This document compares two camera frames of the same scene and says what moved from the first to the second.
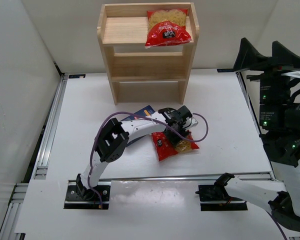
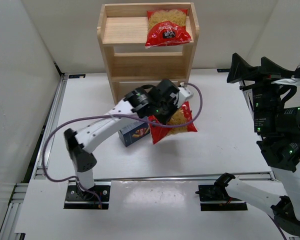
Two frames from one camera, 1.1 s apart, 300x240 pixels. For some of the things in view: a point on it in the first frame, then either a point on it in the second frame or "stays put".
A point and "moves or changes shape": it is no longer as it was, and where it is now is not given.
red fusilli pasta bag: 167,27 stays put
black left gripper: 176,129 to 163,107
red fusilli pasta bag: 164,149 moves or changes shape
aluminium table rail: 40,171 stays put
